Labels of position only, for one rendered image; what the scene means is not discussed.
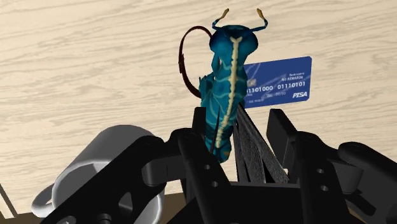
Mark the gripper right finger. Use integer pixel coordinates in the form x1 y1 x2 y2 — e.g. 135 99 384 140
266 108 397 224

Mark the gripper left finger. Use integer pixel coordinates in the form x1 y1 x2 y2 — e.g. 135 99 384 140
41 106 232 224

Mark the blue caterpillar figure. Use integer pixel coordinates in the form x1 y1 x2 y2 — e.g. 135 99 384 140
178 8 290 184

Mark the blue bank card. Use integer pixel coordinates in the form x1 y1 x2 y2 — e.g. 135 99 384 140
242 55 313 109

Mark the white mug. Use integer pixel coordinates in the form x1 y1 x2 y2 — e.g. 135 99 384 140
30 124 166 224

